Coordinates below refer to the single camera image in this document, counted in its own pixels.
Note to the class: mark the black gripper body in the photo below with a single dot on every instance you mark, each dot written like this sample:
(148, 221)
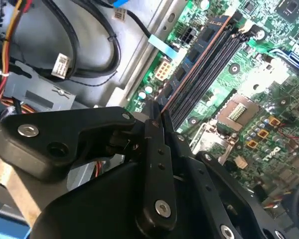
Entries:
(102, 211)

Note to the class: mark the RAM stick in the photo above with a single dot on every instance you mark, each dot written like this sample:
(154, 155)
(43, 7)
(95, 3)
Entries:
(185, 69)

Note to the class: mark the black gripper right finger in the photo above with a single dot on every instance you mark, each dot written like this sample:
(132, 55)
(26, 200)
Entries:
(201, 169)

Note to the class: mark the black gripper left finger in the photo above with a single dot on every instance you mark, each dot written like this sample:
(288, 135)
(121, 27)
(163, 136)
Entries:
(157, 161)

